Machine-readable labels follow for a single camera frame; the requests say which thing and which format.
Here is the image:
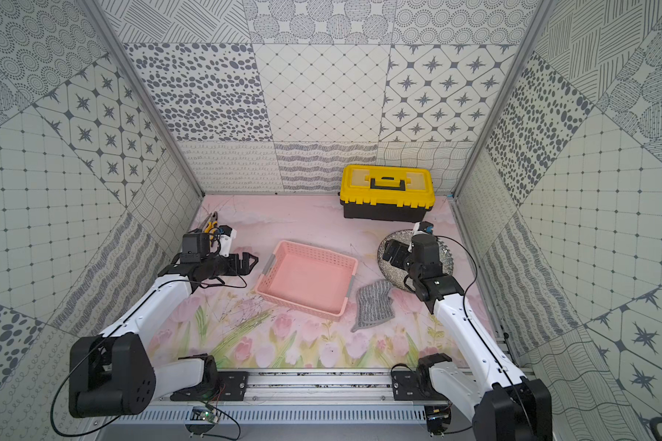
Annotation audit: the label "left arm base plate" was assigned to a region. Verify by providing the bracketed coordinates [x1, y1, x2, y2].
[169, 370, 249, 402]

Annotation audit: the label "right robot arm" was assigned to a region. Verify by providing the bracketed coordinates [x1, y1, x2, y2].
[378, 233, 554, 440]

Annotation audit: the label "pink plastic dish rack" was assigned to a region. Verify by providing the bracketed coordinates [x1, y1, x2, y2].
[255, 241, 359, 322]

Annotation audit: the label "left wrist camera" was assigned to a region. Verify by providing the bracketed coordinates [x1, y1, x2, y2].
[215, 225, 237, 257]

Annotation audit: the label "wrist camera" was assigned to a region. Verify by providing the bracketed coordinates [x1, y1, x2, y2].
[215, 225, 237, 257]
[411, 220, 434, 238]

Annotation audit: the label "yellow black toolbox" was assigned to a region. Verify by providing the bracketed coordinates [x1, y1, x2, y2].
[339, 165, 436, 223]

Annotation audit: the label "grey knitted cloth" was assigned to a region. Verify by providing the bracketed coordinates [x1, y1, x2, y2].
[351, 279, 395, 333]

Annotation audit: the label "green striped plate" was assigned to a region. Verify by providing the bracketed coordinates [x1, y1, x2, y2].
[377, 230, 454, 290]

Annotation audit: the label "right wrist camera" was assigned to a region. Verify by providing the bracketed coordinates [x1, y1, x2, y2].
[411, 220, 434, 238]

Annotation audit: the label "aluminium mounting rail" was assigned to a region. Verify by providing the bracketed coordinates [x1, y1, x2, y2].
[87, 366, 547, 406]

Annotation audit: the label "yellow handled pliers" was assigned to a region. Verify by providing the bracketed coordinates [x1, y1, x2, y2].
[200, 211, 218, 233]

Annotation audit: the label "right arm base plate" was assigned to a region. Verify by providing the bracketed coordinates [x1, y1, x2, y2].
[390, 367, 472, 402]

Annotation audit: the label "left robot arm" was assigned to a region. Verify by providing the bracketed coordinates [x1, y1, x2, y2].
[67, 225, 259, 418]

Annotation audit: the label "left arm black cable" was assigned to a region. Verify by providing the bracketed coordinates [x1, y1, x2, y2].
[50, 272, 249, 438]

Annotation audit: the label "speckled grey plate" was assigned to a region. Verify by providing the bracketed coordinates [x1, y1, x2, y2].
[377, 229, 454, 290]

